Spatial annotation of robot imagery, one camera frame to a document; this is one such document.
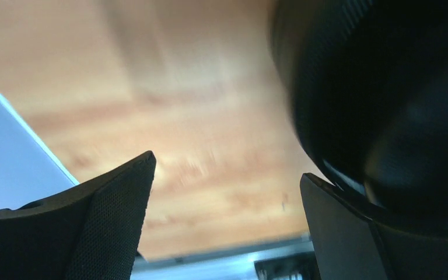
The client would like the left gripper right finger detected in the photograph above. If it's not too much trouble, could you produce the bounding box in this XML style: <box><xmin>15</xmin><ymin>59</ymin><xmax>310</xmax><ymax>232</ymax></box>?
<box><xmin>300</xmin><ymin>173</ymin><xmax>448</xmax><ymax>279</ymax></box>

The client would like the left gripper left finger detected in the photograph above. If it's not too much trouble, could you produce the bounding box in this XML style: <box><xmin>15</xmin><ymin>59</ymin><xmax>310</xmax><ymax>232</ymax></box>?
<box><xmin>0</xmin><ymin>151</ymin><xmax>156</xmax><ymax>279</ymax></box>

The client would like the black suitcase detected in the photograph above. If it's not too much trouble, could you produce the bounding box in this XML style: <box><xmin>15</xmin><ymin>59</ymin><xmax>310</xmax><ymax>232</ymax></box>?
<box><xmin>270</xmin><ymin>1</ymin><xmax>448</xmax><ymax>226</ymax></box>

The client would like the aluminium rail frame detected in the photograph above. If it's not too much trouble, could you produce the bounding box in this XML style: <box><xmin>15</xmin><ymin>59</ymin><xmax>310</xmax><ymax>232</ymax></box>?
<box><xmin>130</xmin><ymin>234</ymin><xmax>314</xmax><ymax>279</ymax></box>

